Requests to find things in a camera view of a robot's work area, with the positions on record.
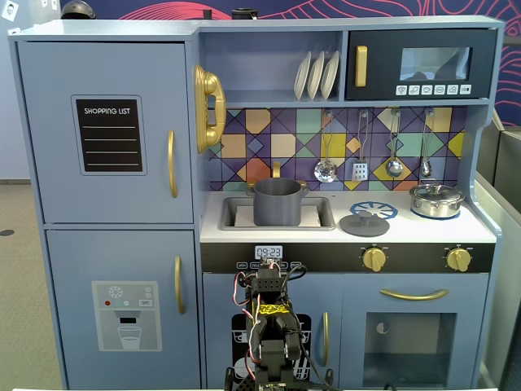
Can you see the gray pot lid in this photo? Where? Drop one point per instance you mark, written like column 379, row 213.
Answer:
column 358, row 229

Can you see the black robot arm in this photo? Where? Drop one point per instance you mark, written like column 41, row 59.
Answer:
column 268, row 287

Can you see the steel pot lid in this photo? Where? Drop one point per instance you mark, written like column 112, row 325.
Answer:
column 436, row 191

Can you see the gray plastic pot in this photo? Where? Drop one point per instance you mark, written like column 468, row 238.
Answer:
column 277, row 203

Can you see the gold faucet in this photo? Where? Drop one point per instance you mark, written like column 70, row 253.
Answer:
column 277, row 169

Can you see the grey sink basin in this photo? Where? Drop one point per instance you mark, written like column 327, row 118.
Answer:
column 327, row 216

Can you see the metal skimmer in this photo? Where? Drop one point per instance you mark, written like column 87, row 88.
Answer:
column 325, row 171

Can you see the black control panel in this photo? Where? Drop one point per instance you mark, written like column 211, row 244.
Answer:
column 325, row 256

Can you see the metal slotted spatula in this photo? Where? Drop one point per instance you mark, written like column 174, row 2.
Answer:
column 360, row 172

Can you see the blue dishwasher door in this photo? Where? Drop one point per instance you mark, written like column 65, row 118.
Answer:
column 220, row 293

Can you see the gold toy telephone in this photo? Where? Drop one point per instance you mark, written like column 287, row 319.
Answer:
column 211, row 81

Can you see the white toy plate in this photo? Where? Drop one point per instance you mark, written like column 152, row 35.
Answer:
column 315, row 77
column 330, row 75
column 302, row 77

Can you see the gold stove knob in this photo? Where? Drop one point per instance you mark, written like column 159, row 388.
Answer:
column 458, row 259
column 374, row 260

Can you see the blue oven door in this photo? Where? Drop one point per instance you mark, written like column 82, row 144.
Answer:
column 354, row 293

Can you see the metal ladle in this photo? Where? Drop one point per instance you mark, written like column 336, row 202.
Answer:
column 394, row 168

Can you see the black shopping list board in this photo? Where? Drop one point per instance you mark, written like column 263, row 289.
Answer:
column 109, row 159

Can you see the metal spoon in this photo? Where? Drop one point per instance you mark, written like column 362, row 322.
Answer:
column 425, row 167

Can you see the steel cooking pot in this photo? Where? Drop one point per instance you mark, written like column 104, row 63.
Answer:
column 435, row 207

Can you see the black cylindrical container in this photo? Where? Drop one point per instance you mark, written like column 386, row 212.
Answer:
column 244, row 13

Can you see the small black object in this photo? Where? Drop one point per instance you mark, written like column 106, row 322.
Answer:
column 207, row 14

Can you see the blue freezer door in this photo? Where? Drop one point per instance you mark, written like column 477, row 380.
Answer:
column 73, row 260

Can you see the blue fridge door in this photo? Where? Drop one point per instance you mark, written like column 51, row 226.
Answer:
column 49, row 183

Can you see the grey water dispenser sticker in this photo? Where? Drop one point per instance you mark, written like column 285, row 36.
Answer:
column 106, row 342

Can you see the blue toy kitchen unit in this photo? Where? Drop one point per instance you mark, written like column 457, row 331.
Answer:
column 122, row 29

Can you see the black microwave door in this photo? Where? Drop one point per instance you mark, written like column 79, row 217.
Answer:
column 431, row 37

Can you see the black floor outlet cover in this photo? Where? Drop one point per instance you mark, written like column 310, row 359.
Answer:
column 6, row 232

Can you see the black helmet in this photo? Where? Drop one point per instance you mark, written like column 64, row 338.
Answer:
column 77, row 10

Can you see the portrait photo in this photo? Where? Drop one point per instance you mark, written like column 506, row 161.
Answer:
column 11, row 12

